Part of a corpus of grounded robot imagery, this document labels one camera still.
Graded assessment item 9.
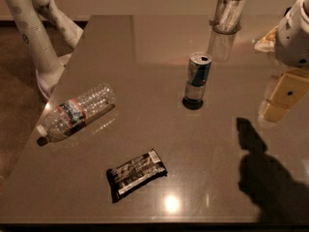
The white robot arm at left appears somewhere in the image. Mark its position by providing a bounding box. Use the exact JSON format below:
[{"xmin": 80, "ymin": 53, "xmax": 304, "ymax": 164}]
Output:
[{"xmin": 5, "ymin": 0, "xmax": 309, "ymax": 123}]

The yellow snack bag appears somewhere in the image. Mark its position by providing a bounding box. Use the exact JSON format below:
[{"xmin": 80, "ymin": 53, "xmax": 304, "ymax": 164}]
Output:
[{"xmin": 254, "ymin": 26, "xmax": 278, "ymax": 53}]

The black snack bar wrapper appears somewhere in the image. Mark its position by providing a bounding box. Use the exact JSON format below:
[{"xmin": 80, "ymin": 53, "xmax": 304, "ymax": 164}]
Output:
[{"xmin": 106, "ymin": 149, "xmax": 168, "ymax": 203}]

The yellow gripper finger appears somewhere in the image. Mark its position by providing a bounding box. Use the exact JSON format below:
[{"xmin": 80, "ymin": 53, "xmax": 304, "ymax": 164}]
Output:
[{"xmin": 259, "ymin": 68, "xmax": 309, "ymax": 124}]

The silver blue redbull can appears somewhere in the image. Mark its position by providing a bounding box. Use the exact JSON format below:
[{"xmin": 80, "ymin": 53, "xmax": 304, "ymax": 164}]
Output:
[{"xmin": 183, "ymin": 52, "xmax": 211, "ymax": 110}]

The clear plastic water bottle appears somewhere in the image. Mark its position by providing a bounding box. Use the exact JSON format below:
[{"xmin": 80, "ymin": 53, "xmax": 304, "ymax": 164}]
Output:
[{"xmin": 37, "ymin": 83, "xmax": 116, "ymax": 146}]

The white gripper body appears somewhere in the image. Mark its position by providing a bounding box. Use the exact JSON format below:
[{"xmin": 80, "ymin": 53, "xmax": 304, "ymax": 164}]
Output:
[{"xmin": 274, "ymin": 0, "xmax": 309, "ymax": 68}]

